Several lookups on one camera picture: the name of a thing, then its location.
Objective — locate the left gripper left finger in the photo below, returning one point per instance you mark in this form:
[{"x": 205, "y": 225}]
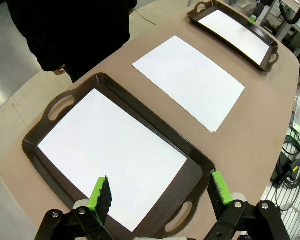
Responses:
[{"x": 100, "y": 200}]

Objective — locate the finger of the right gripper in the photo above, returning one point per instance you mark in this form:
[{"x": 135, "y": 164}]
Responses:
[{"x": 257, "y": 12}]

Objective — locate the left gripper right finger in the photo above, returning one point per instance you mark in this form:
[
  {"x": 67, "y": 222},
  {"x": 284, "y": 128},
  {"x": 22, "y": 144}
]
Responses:
[{"x": 221, "y": 195}]

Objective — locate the white A4 paper sheet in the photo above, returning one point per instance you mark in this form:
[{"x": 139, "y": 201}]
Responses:
[
  {"x": 235, "y": 35},
  {"x": 110, "y": 150}
]

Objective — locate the black-sleeved right forearm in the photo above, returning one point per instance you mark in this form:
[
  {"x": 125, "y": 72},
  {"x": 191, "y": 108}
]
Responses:
[{"x": 47, "y": 57}]

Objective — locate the person's right hand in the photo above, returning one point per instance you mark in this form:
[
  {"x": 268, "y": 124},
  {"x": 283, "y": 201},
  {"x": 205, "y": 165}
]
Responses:
[{"x": 59, "y": 70}]

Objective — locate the brown plastic serving tray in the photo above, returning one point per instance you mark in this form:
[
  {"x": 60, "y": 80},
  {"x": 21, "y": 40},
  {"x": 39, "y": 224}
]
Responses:
[
  {"x": 193, "y": 18},
  {"x": 190, "y": 175}
]

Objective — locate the grey handheld control device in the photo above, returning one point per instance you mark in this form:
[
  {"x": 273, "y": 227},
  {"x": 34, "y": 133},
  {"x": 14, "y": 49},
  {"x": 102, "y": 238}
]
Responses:
[{"x": 298, "y": 160}]

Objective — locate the white A4 paper stack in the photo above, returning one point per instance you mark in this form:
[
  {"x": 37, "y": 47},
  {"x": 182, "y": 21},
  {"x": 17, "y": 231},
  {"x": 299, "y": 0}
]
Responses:
[{"x": 190, "y": 82}]

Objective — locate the person in black jacket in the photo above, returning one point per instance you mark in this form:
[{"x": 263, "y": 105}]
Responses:
[{"x": 72, "y": 32}]

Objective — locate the aluminium profile frame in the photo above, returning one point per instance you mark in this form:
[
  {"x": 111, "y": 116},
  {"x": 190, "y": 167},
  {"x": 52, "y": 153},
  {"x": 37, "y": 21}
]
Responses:
[{"x": 287, "y": 32}]

